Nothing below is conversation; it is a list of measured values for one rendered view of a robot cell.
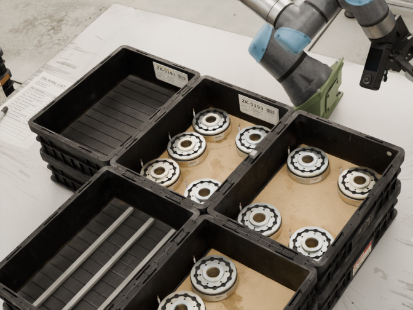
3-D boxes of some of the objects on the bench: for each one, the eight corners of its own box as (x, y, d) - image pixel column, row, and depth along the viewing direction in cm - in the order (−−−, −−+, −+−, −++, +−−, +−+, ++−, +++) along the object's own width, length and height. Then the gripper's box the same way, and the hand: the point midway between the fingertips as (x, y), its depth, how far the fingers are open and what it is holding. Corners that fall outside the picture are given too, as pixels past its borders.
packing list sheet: (39, 70, 241) (39, 69, 241) (91, 87, 231) (91, 86, 231) (-28, 130, 223) (-28, 128, 222) (25, 151, 213) (24, 149, 212)
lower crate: (137, 102, 223) (129, 72, 215) (212, 134, 208) (208, 103, 200) (48, 181, 202) (36, 152, 194) (125, 222, 187) (115, 193, 179)
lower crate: (299, 170, 193) (298, 139, 185) (400, 213, 179) (404, 181, 170) (214, 272, 173) (209, 242, 164) (321, 329, 158) (321, 299, 149)
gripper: (428, 19, 155) (456, 77, 167) (363, 7, 170) (393, 61, 182) (404, 47, 153) (435, 104, 165) (342, 32, 169) (373, 85, 181)
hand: (407, 90), depth 173 cm, fingers open, 14 cm apart
